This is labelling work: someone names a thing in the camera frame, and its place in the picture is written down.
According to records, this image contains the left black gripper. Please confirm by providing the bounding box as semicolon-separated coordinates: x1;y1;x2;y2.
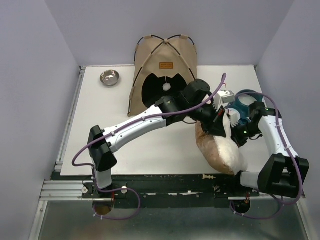
187;102;227;139

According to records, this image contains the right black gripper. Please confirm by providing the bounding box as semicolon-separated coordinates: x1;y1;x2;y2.
225;121;263;150

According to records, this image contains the teal double pet bowl stand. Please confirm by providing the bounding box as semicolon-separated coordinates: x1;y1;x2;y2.
226;89;264;125

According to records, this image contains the white fluffy cushion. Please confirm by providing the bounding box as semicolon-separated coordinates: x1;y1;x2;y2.
195;113;248;175

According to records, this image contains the beige black pet tent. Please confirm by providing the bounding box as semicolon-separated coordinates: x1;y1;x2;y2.
126;34;202;118

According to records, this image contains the black tent pole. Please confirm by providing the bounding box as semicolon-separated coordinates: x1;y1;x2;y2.
127;34;193;113
133;34;198;83

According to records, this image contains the steel pet bowl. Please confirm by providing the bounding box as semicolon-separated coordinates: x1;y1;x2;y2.
99;69;120;87

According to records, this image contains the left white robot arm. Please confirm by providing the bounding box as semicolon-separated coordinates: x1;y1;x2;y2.
88;79;227;198

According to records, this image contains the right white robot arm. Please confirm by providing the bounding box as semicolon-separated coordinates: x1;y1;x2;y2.
230;101;310;199

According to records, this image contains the white chess piece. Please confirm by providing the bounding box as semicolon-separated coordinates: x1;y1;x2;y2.
202;174;216;180

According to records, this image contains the white pompom toy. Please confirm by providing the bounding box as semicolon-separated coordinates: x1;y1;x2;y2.
162;76;171;92

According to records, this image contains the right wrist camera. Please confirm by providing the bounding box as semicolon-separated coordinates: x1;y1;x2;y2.
227;108;241;127

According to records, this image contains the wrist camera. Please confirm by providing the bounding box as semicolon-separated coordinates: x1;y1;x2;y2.
227;108;241;127
214;90;235;110

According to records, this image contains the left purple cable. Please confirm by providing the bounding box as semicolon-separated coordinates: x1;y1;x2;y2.
71;72;228;221

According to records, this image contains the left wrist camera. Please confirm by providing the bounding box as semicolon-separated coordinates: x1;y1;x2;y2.
214;90;235;110

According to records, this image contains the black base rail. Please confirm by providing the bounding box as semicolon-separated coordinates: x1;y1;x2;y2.
82;174;259;209

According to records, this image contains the aluminium frame rail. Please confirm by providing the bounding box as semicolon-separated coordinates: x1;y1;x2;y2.
28;66;87;240

